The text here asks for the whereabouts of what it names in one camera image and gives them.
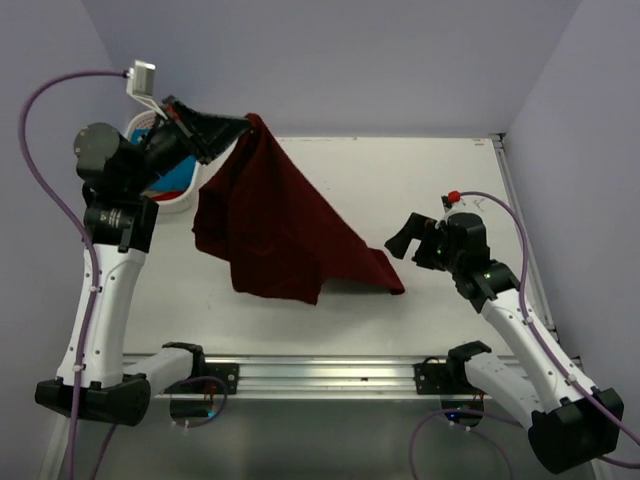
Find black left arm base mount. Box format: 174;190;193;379
161;362;240;396

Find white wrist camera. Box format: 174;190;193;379
126;60;166;118
441;190;483;217

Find blue folded t shirt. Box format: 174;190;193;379
131;129;196;193

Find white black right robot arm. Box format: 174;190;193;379
385;213;624;474

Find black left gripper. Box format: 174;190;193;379
125;93;249;193

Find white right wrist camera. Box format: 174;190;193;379
441;190;483;217

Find dark red t shirt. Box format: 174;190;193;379
192;113;405;305

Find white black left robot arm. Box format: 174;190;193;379
35;96;251;426

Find aluminium table right rail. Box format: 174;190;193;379
490;133;561;342

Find aluminium table front rail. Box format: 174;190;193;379
114;353;551;400

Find aluminium table rail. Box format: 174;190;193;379
114;353;551;400
490;133;561;342

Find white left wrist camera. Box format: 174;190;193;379
126;60;166;118

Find red folded t shirt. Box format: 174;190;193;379
145;190;184;202

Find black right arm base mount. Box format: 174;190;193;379
412;357;484;396

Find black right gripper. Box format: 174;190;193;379
385;212;463;274

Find white plastic laundry basket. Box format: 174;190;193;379
124;110;201;215

